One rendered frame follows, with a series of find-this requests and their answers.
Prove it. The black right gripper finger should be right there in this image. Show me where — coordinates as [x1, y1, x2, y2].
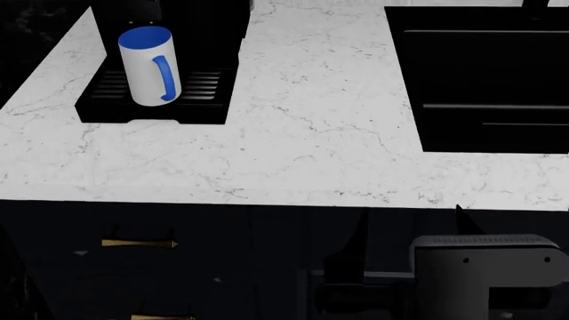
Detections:
[323, 206, 371, 285]
[454, 204, 486, 237]

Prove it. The black coffee machine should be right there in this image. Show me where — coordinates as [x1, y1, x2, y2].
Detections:
[74, 0, 252, 125]

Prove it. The grey wrist camera housing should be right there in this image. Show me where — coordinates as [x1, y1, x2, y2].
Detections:
[408, 232, 569, 320]

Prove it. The black faucet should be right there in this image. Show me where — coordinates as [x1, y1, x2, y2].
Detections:
[521, 0, 553, 20]

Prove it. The dark cabinet front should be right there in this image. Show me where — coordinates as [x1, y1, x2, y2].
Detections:
[0, 199, 569, 320]

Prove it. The white mug blue handle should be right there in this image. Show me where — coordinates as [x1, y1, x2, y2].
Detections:
[117, 25, 183, 108]

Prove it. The black sink basin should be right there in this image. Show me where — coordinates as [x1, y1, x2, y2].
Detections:
[383, 5, 569, 155]

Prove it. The brass drawer handle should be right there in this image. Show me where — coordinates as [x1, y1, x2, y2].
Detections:
[130, 312, 197, 320]
[100, 237, 180, 250]

